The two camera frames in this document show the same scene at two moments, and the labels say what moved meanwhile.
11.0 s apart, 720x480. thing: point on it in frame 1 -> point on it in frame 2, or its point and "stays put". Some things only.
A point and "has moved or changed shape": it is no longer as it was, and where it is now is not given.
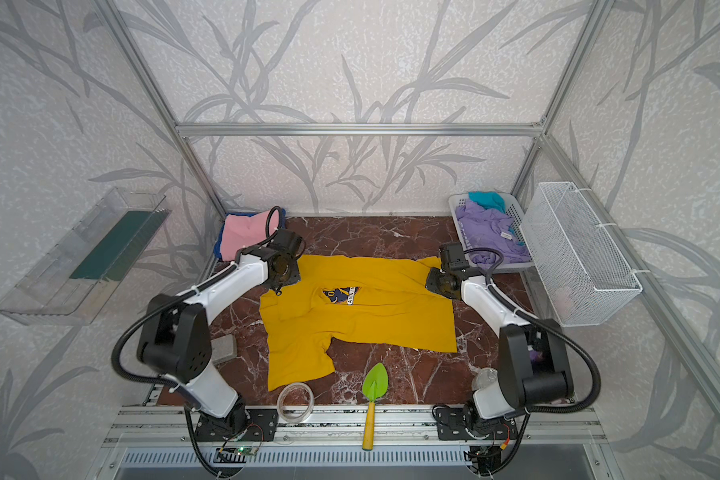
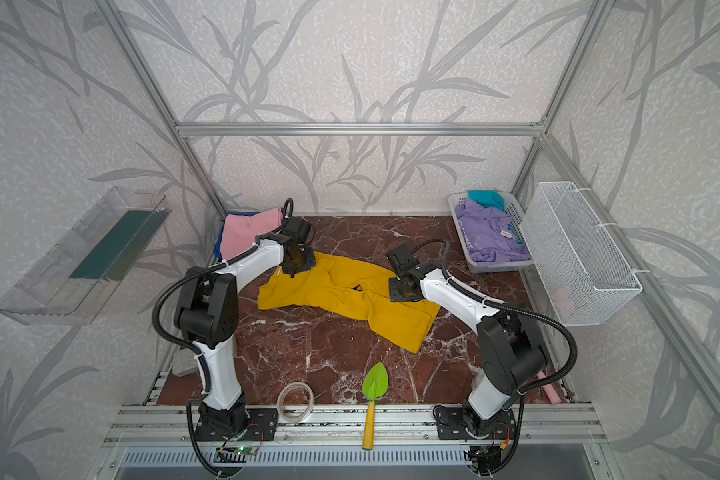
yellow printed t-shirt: x=373 y=300 has moved or changed shape
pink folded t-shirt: x=241 y=231 stays put
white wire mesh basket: x=579 y=263 stays put
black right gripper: x=438 y=286 -> x=404 y=288
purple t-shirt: x=489 y=229 stays put
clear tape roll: x=289 y=419 stays put
